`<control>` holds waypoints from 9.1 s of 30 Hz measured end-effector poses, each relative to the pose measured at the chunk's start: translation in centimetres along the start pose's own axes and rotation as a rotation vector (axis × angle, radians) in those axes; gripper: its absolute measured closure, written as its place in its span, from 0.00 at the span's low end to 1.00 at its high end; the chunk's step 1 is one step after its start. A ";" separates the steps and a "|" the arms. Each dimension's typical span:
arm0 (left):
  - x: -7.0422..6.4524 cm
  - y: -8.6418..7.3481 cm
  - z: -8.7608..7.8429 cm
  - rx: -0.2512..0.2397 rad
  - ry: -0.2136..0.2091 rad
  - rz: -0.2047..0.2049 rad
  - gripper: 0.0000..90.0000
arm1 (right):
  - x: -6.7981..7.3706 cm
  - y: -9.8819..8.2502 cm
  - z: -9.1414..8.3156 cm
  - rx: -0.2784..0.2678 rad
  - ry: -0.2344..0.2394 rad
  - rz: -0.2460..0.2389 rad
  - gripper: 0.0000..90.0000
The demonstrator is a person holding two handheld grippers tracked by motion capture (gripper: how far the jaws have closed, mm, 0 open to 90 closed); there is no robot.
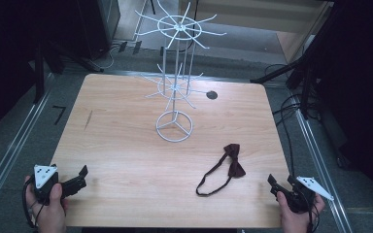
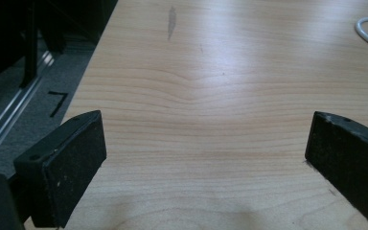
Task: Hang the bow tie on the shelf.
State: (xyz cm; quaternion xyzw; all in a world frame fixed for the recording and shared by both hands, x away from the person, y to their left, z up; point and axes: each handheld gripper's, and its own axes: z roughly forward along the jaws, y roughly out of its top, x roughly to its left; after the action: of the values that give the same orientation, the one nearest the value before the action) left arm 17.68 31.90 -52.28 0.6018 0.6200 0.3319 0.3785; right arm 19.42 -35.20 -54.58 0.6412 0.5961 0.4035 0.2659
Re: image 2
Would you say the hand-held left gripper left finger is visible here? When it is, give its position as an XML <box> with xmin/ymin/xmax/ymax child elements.
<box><xmin>12</xmin><ymin>109</ymin><xmax>107</xmax><ymax>229</ymax></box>

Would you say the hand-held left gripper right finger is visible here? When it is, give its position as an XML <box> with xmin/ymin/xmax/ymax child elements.
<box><xmin>304</xmin><ymin>110</ymin><xmax>368</xmax><ymax>230</ymax></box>

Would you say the black stand leg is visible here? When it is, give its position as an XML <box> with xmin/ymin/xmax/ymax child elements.
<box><xmin>18</xmin><ymin>0</ymin><xmax>39</xmax><ymax>89</ymax></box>

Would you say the aluminium rail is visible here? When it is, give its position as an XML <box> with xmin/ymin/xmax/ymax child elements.
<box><xmin>0</xmin><ymin>51</ymin><xmax>55</xmax><ymax>173</ymax></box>

